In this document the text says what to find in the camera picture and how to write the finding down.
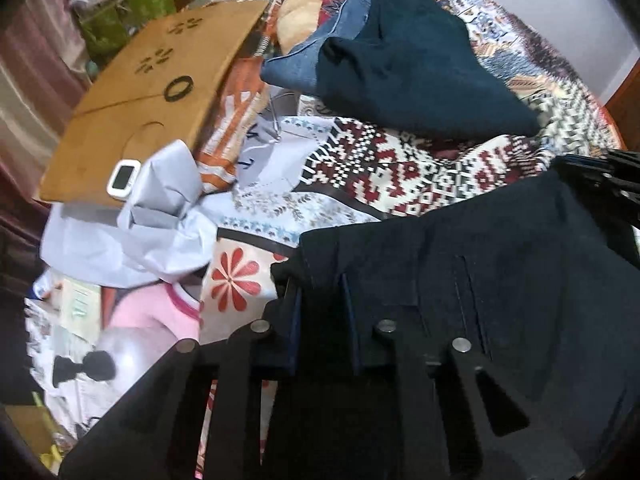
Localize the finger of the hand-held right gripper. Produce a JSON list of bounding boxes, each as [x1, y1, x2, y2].
[[552, 149, 640, 201]]

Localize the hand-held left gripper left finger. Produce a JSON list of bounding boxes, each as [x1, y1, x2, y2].
[[60, 280, 303, 480]]

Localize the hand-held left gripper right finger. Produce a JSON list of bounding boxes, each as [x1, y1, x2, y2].
[[339, 274, 586, 480]]

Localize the black pants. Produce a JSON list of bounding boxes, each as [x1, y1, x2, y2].
[[270, 170, 640, 480]]

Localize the dark teal pants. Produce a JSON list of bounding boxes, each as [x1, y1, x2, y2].
[[316, 0, 543, 138]]

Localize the pink garment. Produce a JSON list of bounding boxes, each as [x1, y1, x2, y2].
[[102, 282, 201, 356]]

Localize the patchwork blanket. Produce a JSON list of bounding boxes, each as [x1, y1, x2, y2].
[[195, 0, 623, 480]]

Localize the pale grey crumpled cloth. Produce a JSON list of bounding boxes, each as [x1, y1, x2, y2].
[[40, 140, 218, 288]]

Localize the black dumbbell-shaped object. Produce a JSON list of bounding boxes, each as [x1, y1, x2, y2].
[[52, 351, 117, 388]]

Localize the paper leaflets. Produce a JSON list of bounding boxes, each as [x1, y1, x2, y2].
[[25, 270, 106, 441]]

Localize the white timer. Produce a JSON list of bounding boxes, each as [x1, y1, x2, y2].
[[106, 159, 146, 196]]

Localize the blue jeans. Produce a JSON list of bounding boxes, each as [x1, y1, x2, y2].
[[260, 0, 386, 96]]

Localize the wooden lap desk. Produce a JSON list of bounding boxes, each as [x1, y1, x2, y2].
[[37, 0, 273, 208]]

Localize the orange beige cushion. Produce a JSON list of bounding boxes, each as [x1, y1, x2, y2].
[[277, 0, 326, 53]]

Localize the green fabric bag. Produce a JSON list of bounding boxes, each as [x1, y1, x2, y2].
[[77, 0, 196, 56]]

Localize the pink striped curtain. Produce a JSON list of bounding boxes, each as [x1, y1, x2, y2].
[[0, 0, 101, 241]]

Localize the black ring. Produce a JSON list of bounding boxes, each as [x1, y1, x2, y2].
[[163, 75, 194, 103]]

